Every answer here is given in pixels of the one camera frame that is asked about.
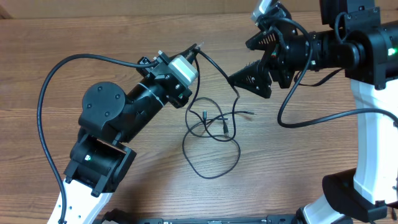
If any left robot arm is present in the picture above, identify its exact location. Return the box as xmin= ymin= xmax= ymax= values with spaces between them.
xmin=49 ymin=44 xmax=198 ymax=223

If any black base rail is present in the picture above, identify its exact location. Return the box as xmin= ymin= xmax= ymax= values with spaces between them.
xmin=137 ymin=215 xmax=303 ymax=224

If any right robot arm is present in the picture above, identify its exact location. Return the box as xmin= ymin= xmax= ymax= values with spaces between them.
xmin=229 ymin=1 xmax=397 ymax=223

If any black usb cable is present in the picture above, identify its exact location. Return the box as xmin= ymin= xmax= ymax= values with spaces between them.
xmin=182 ymin=96 xmax=242 ymax=180
xmin=185 ymin=49 xmax=256 ymax=142

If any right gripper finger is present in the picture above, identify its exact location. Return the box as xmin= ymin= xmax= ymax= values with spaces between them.
xmin=245 ymin=29 xmax=282 ymax=51
xmin=228 ymin=60 xmax=272 ymax=99

